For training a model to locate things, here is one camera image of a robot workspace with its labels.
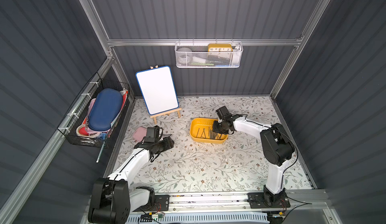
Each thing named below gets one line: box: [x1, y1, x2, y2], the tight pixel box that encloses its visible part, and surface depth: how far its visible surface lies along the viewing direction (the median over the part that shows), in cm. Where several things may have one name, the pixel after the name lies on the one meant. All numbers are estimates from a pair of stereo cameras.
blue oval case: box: [88, 87, 124, 132], surface depth 68 cm
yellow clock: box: [207, 43, 233, 52], surface depth 90 cm
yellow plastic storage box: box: [189, 117, 229, 144], surface depth 101 cm
